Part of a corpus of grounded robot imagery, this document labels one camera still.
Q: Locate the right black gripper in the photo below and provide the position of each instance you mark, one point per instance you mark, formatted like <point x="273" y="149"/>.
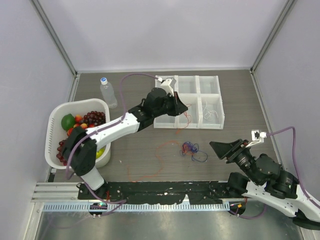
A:
<point x="223" y="149"/>

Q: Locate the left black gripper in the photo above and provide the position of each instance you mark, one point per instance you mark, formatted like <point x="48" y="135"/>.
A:
<point x="178" y="107"/>

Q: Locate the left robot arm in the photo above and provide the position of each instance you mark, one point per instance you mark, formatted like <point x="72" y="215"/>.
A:
<point x="82" y="144"/>

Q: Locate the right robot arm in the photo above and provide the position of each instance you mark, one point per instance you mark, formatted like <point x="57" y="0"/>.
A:
<point x="266" y="181"/>

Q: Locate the white six-compartment organizer tray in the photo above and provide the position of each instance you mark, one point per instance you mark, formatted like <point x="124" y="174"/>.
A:
<point x="202" y="95"/>

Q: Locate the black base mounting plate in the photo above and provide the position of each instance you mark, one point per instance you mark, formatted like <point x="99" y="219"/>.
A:
<point x="165" y="192"/>

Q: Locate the clear plastic water bottle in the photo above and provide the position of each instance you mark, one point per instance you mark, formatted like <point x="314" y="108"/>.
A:
<point x="108" y="93"/>

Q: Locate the purple grape bunch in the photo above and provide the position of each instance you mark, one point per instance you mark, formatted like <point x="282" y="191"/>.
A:
<point x="92" y="119"/>

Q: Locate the green lime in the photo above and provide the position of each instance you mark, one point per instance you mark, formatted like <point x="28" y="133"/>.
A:
<point x="68" y="122"/>

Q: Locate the white fruit basket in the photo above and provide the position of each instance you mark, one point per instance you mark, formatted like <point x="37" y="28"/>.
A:
<point x="55" y="132"/>

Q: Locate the dark red grape bunch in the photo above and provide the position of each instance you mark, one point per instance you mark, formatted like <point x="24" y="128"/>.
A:
<point x="59" y="154"/>

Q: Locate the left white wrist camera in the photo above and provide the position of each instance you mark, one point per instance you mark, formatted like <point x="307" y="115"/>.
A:
<point x="167" y="84"/>

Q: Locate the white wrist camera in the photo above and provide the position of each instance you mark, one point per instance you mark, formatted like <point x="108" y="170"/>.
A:
<point x="257" y="137"/>
<point x="167" y="84"/>

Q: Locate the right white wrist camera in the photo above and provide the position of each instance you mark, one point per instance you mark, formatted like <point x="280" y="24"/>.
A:
<point x="257" y="137"/>

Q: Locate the white slotted cable duct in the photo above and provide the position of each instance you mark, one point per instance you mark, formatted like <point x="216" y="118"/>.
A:
<point x="90" y="206"/>

